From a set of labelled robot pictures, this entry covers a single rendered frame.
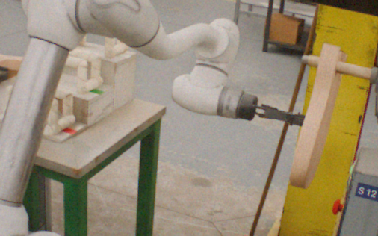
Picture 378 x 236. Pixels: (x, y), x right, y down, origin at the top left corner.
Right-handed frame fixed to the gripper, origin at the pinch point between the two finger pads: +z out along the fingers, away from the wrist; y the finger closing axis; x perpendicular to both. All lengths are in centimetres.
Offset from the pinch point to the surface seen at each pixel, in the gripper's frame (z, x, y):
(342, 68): 6.5, 16.6, 6.8
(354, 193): 18.4, -11.9, 32.6
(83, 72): -69, -1, 8
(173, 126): -121, -37, -234
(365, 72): 13.1, 17.1, 6.8
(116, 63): -64, 3, -5
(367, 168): 19.7, -5.6, 31.8
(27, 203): -110, -64, -37
